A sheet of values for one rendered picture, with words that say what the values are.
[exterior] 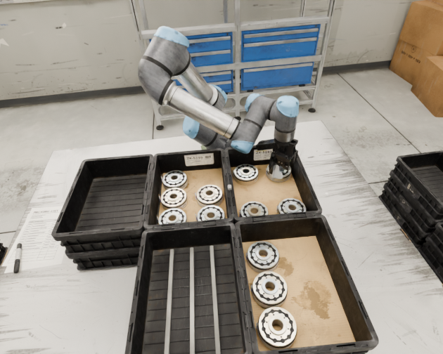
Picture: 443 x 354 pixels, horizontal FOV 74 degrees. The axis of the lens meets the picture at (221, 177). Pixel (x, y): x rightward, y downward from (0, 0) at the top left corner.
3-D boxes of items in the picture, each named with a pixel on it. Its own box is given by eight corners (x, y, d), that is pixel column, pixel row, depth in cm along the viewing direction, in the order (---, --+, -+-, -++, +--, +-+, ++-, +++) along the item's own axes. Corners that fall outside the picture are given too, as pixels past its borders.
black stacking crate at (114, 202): (92, 180, 131) (83, 160, 124) (158, 174, 132) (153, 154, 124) (65, 257, 102) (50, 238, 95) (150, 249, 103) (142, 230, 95)
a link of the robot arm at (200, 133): (196, 143, 149) (175, 130, 141) (209, 120, 149) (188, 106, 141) (208, 147, 139) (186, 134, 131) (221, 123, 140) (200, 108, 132)
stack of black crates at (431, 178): (371, 207, 198) (396, 156, 168) (413, 201, 201) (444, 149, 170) (407, 258, 169) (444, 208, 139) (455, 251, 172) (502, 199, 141)
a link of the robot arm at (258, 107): (236, 114, 105) (262, 124, 100) (251, 87, 106) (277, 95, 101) (244, 123, 112) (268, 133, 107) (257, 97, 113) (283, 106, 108)
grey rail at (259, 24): (138, 36, 253) (137, 31, 249) (327, 20, 266) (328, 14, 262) (138, 40, 246) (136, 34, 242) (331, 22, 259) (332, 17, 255)
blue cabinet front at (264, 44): (240, 90, 293) (241, 30, 255) (309, 83, 299) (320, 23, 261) (241, 91, 291) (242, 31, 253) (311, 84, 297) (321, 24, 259)
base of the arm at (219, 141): (210, 142, 159) (197, 133, 153) (230, 125, 151) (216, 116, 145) (213, 162, 149) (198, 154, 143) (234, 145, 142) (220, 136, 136)
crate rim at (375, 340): (234, 225, 97) (234, 221, 96) (323, 218, 98) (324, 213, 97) (253, 362, 68) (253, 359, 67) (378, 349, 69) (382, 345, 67)
